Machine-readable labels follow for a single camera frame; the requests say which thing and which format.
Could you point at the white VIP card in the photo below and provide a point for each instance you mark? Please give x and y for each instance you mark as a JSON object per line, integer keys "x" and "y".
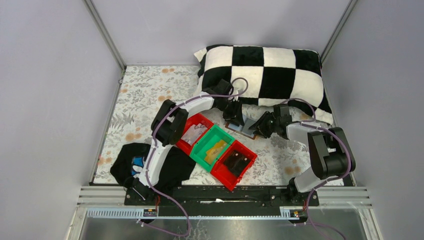
{"x": 193, "y": 133}

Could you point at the brown leather card holder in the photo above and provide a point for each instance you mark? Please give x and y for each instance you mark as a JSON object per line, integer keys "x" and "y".
{"x": 243, "y": 129}

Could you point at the yellow card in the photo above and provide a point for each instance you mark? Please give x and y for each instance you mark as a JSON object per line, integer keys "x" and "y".
{"x": 214, "y": 152}

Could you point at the floral tablecloth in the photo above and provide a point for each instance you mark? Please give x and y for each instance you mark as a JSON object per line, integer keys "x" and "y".
{"x": 142, "y": 92}

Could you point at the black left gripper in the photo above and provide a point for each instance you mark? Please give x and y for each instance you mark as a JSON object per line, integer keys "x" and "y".
{"x": 234, "y": 113}

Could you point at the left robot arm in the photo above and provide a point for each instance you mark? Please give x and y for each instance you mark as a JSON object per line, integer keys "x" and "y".
{"x": 169, "y": 124}

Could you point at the red bin with black cards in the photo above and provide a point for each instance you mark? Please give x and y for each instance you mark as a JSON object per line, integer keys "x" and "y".
{"x": 223, "y": 175}

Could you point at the black card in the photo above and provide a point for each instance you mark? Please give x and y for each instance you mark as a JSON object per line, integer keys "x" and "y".
{"x": 236, "y": 162}

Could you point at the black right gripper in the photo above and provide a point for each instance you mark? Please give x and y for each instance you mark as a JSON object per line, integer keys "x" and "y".
{"x": 265, "y": 124}

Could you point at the red bin with white cards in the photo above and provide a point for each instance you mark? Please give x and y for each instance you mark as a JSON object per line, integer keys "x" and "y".
{"x": 195, "y": 119}

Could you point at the black white checkered pillow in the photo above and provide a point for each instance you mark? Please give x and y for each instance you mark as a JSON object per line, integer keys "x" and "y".
{"x": 268, "y": 75}

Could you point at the green plastic bin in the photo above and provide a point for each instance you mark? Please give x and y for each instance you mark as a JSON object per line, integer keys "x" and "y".
{"x": 212, "y": 136}

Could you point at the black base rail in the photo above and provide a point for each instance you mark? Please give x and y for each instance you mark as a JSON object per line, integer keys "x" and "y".
{"x": 274, "y": 196}

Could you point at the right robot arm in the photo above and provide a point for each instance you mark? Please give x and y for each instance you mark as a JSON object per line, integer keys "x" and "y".
{"x": 329, "y": 152}

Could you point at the black cloth with blue print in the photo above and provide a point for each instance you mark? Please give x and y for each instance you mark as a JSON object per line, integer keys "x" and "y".
{"x": 176, "y": 168}

